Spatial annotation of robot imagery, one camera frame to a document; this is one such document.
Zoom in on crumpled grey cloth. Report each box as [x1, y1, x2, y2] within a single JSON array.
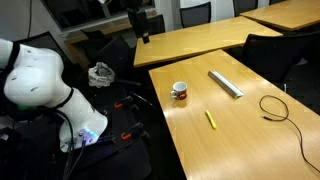
[[87, 61, 117, 89]]

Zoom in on dark window with frame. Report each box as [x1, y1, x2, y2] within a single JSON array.
[[41, 0, 157, 33]]

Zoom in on black camera on stand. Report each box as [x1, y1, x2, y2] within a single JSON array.
[[125, 0, 152, 45]]

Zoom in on black cable with plug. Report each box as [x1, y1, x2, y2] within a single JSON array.
[[258, 94, 320, 174]]

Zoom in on robot base cables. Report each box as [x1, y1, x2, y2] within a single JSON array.
[[61, 131, 88, 180]]

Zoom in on large black office chair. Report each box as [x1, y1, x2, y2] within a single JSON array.
[[241, 30, 320, 84]]

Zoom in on long wooden table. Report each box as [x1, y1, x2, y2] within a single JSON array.
[[133, 15, 284, 68]]

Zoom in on thin black wall cable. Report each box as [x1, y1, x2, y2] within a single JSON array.
[[27, 0, 34, 39]]

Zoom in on white red mug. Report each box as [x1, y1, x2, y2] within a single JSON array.
[[170, 80, 188, 101]]

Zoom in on black mesh back chair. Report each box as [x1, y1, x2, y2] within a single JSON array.
[[232, 0, 260, 17], [179, 1, 213, 29]]

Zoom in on black padded chair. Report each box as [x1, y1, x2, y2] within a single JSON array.
[[14, 31, 66, 63]]

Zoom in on black robot mounting stand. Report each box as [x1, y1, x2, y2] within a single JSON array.
[[0, 83, 153, 180]]

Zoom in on small black chair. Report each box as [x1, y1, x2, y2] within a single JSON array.
[[147, 14, 166, 36]]

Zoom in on silver metal bar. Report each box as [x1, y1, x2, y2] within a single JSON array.
[[207, 69, 245, 100]]

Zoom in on yellow marker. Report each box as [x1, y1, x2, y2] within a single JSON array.
[[204, 109, 218, 130]]

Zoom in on black clamp orange handle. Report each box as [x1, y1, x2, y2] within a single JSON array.
[[113, 95, 136, 110], [120, 122, 145, 141]]

